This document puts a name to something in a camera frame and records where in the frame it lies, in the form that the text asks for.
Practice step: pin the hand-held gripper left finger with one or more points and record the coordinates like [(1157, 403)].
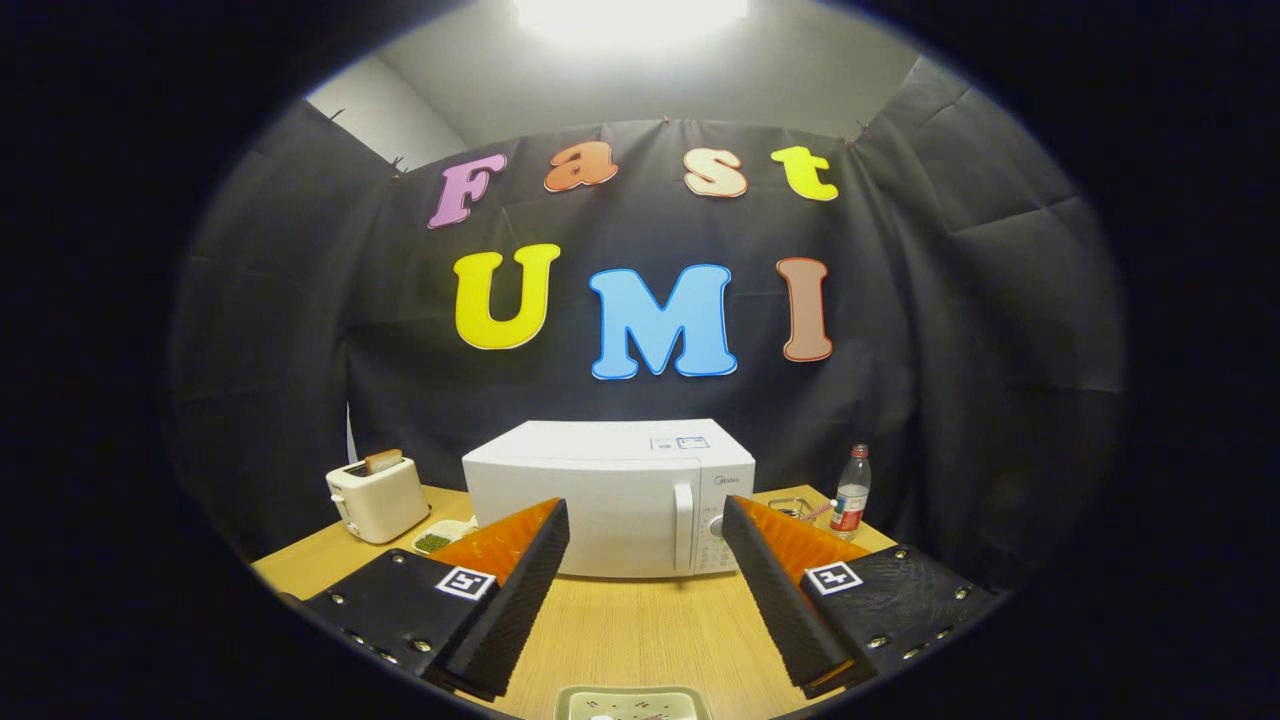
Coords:
[(515, 600)]

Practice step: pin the white toaster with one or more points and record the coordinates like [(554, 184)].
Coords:
[(385, 505)]

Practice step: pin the white microwave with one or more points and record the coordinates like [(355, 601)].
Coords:
[(600, 480)]

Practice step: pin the plastic bottle red label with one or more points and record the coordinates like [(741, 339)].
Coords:
[(851, 500)]

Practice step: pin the white divided bean dish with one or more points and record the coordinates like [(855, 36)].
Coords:
[(432, 542)]

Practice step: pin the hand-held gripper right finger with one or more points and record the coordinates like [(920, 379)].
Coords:
[(775, 600)]

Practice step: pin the white plate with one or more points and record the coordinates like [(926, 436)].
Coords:
[(630, 702)]

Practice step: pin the red striped packet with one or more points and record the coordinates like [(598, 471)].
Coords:
[(820, 511)]

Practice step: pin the ceiling light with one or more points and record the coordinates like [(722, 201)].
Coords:
[(630, 15)]

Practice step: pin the toast slice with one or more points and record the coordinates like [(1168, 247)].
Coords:
[(383, 461)]

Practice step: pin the black backdrop cloth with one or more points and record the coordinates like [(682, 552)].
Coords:
[(900, 350)]

